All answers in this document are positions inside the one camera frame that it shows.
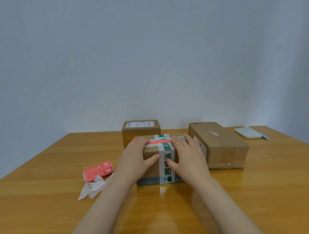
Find red and white tape strips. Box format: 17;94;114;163
83;160;114;184

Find white notepad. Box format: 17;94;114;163
234;126;263;139

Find person's right hand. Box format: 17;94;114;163
166;134;211;185

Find person's right forearm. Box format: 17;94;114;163
193;177;264;234

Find long plain cardboard box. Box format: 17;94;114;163
188;122;250;170

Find cardboard box with green-printed tape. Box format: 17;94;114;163
132;133;193;187

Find white tape backing scrap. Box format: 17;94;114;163
77;172;115;201

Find small cardboard box with label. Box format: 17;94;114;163
121;120;161;149

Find person's left forearm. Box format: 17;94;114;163
72;175;137;234

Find person's left hand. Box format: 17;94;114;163
114;137;161;185

